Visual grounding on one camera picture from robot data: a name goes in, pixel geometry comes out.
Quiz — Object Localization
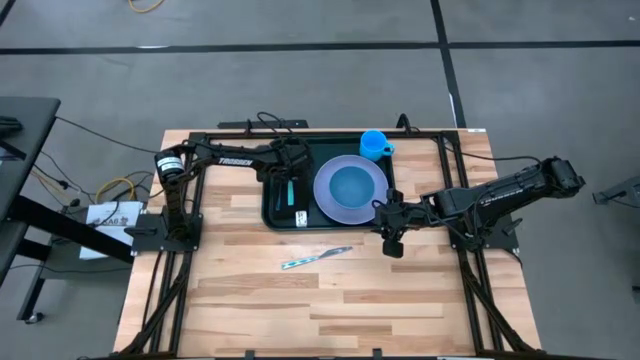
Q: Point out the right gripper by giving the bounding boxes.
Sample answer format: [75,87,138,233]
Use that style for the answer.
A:
[370,189,432,237]

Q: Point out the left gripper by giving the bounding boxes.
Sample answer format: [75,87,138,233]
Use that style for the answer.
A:
[258,138,314,187]

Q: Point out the blue plastic bowl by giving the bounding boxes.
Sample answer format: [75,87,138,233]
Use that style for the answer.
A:
[328,165,377,211]

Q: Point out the lilac plastic plate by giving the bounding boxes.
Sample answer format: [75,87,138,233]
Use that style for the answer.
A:
[313,154,391,226]

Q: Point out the bright blue plastic mug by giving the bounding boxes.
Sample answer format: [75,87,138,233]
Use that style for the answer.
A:
[358,129,396,163]

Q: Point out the knife with teal patterned handle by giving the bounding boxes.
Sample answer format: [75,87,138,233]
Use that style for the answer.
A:
[280,245,354,272]

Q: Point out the dark green plastic tray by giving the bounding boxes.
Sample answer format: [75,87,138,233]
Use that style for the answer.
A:
[260,135,400,232]

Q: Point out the black power strip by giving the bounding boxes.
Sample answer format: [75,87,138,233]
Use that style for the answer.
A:
[217,118,310,131]

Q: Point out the white paper sheet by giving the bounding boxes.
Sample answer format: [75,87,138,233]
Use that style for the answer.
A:
[78,200,145,262]

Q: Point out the grey stand leg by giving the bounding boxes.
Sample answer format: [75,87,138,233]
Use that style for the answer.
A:
[592,174,640,207]

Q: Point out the black side table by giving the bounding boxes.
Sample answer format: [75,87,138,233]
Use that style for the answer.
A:
[0,96,134,321]

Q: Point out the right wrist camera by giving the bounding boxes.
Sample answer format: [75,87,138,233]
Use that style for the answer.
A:
[382,237,406,260]

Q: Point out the black metal table frame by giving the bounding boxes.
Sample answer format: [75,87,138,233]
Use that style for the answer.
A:
[117,129,544,360]

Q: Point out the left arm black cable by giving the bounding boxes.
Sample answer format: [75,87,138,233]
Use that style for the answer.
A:
[256,111,302,151]

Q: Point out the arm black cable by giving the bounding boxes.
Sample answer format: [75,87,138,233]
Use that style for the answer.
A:
[442,144,542,164]
[256,111,302,151]

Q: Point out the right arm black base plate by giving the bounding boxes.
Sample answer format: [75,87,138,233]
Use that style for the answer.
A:
[448,213,522,252]

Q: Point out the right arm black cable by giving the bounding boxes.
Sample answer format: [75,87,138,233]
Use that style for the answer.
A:
[442,144,542,164]

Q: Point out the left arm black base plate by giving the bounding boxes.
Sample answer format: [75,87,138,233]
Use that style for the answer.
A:
[123,212,205,255]

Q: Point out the yellow floor cable loop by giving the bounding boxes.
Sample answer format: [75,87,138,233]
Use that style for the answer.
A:
[93,177,137,204]

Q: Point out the black floor cable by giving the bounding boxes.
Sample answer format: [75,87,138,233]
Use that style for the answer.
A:
[53,116,162,155]

